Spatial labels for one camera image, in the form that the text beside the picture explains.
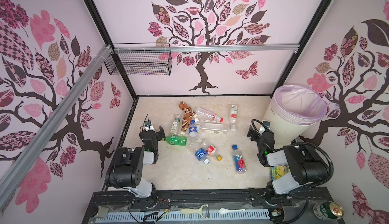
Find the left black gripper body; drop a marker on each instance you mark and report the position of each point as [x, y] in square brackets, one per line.
[158, 134]

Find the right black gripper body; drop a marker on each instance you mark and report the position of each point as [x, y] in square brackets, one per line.
[254, 133]

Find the green plastic soda bottle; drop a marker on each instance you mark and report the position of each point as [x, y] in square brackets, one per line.
[176, 140]

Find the green white label bottle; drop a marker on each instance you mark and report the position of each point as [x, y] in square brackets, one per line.
[176, 124]

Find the blue label Fiji bottle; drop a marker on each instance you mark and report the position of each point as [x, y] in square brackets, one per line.
[238, 159]

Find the blue label crushed bottle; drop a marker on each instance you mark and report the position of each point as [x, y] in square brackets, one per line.
[202, 156]

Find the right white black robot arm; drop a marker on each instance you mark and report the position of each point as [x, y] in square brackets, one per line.
[309, 165]

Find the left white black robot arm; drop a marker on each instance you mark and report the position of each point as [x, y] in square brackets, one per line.
[126, 167]

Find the cream trash bin purple liner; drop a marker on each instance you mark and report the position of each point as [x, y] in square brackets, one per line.
[292, 110]

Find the blue cap small water bottle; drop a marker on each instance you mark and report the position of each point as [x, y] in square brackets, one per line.
[193, 131]

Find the clear crushed bottle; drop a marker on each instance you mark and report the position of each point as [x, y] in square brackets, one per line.
[194, 146]

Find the white red label bottle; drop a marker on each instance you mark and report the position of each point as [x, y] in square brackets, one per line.
[233, 119]

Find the clear rectangular green label bottle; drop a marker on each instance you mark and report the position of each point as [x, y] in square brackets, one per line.
[207, 126]

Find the green snack packet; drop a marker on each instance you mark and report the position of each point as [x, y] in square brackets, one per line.
[276, 172]

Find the red label yellow cap bottle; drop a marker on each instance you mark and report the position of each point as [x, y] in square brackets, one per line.
[210, 149]

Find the clear bottle red cap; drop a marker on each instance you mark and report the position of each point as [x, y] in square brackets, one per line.
[208, 115]

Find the cream vegetable peeler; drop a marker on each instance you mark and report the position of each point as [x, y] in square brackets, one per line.
[202, 211]

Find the white plastic spoon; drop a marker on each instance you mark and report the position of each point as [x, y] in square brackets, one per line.
[224, 211]

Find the green beverage can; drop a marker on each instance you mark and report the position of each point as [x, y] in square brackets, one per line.
[328, 211]

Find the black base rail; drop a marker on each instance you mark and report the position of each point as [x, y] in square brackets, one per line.
[181, 198]

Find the black wire wall basket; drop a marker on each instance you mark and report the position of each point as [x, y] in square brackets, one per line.
[141, 59]

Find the white slotted cable duct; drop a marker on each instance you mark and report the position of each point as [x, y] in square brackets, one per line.
[176, 216]

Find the aluminium frame bar back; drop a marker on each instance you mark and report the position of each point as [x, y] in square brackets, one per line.
[223, 48]

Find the aluminium frame bar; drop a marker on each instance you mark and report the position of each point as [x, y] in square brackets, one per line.
[223, 48]
[16, 173]

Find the aluminium frame bar left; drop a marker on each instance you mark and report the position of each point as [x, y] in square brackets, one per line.
[16, 173]

